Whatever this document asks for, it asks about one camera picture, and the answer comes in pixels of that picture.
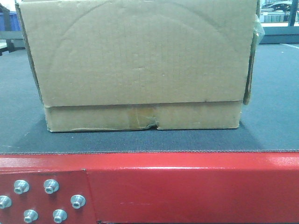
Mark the brown cardboard carton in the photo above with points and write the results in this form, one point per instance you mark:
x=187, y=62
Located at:
x=109, y=65

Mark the dark green conveyor belt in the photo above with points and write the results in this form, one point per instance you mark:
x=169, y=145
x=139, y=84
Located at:
x=269, y=123

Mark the silver flange bolt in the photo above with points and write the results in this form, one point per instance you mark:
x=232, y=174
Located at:
x=78, y=201
x=51, y=186
x=59, y=216
x=21, y=186
x=30, y=216
x=5, y=202

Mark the red conveyor frame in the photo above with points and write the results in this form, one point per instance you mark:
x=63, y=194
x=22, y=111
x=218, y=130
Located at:
x=156, y=188

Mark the dark far conveyor rail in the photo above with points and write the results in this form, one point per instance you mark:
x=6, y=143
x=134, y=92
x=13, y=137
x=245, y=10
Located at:
x=278, y=35

